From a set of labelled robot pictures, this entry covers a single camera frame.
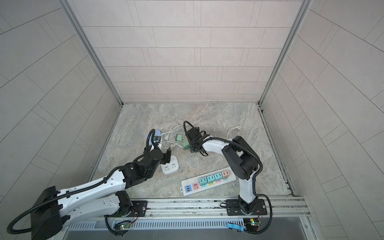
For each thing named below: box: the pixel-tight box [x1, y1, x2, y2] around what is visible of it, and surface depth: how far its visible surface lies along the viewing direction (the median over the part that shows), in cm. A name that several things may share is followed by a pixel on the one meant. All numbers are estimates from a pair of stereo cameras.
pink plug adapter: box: [221, 170, 230, 179], surface depth 78 cm
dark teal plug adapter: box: [206, 175, 215, 184], surface depth 76 cm
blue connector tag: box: [226, 223, 245, 232], surface depth 66 cm
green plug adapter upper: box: [175, 134, 183, 141], surface depth 97 cm
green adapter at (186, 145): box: [182, 141, 190, 150], surface depth 93 cm
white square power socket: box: [160, 155, 179, 176], surface depth 84 cm
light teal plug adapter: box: [214, 172, 223, 182], surface depth 77 cm
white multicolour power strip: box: [180, 166, 237, 197], surface depth 77 cm
